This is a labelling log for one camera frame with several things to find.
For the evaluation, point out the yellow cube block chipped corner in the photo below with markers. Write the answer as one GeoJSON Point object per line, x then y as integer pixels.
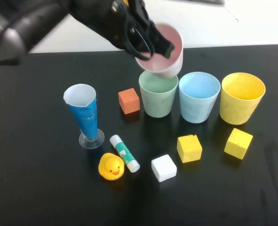
{"type": "Point", "coordinates": [189, 149]}

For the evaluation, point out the yellow cube block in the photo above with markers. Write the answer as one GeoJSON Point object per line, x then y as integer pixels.
{"type": "Point", "coordinates": [238, 143]}

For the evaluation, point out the yellow plastic cup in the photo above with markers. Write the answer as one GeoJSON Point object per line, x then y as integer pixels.
{"type": "Point", "coordinates": [238, 113]}

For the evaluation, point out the light blue plastic cup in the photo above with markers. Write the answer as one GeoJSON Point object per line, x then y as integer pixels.
{"type": "Point", "coordinates": [195, 110]}

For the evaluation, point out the white cube block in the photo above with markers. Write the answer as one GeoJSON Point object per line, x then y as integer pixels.
{"type": "Point", "coordinates": [163, 167]}

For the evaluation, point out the white green glue stick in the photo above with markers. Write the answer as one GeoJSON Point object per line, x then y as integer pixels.
{"type": "Point", "coordinates": [125, 153]}

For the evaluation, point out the blue taped conical measuring glass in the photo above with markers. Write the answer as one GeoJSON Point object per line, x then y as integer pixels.
{"type": "Point", "coordinates": [84, 115]}

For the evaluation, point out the green plastic cup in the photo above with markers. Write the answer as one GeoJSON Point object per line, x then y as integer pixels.
{"type": "Point", "coordinates": [156, 103]}

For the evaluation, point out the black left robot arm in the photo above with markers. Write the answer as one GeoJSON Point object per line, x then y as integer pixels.
{"type": "Point", "coordinates": [35, 26]}

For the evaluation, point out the yellow rubber duck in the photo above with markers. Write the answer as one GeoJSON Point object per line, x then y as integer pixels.
{"type": "Point", "coordinates": [112, 167]}

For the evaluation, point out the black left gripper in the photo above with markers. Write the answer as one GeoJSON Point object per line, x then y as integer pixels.
{"type": "Point", "coordinates": [106, 18]}

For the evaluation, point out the pink plastic cup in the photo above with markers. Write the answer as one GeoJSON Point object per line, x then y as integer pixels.
{"type": "Point", "coordinates": [162, 66]}

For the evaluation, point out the orange cube block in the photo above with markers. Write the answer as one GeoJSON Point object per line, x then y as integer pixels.
{"type": "Point", "coordinates": [129, 101]}

